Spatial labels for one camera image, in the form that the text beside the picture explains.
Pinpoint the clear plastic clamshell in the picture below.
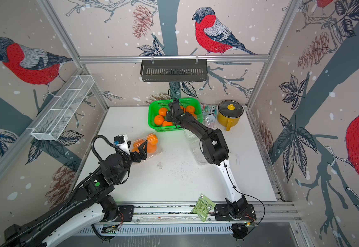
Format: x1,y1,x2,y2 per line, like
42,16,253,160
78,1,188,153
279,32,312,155
130,132,163,160
182,121,217,164

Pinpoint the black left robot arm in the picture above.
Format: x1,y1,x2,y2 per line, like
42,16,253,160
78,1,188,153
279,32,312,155
2,135,148,247

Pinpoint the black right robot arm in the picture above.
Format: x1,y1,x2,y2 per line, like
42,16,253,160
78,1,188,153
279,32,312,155
166,99,256,222

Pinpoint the orange in basket left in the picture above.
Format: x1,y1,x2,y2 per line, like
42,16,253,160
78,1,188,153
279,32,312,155
159,108,168,117

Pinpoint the orange in basket right back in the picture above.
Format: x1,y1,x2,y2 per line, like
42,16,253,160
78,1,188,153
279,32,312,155
185,106,196,113

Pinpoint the green plastic basket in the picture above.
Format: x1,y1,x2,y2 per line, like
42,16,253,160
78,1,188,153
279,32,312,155
148,98,203,132

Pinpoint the green snack packet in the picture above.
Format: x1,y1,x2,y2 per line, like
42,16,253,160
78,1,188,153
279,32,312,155
201,104,217,116

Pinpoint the yellow pot with lid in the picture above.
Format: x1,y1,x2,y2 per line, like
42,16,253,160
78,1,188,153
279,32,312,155
217,100,244,131

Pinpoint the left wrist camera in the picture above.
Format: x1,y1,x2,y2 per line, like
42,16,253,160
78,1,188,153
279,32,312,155
114,134,130,155

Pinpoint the black wire shelf basket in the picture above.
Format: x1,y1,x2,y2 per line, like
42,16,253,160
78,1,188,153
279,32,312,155
140,59,208,82

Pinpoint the green sachet on rail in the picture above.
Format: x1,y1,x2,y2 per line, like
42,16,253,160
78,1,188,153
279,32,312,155
191,194,216,222

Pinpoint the white wire wall basket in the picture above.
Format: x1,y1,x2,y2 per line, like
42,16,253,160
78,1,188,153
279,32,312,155
31,75,95,141

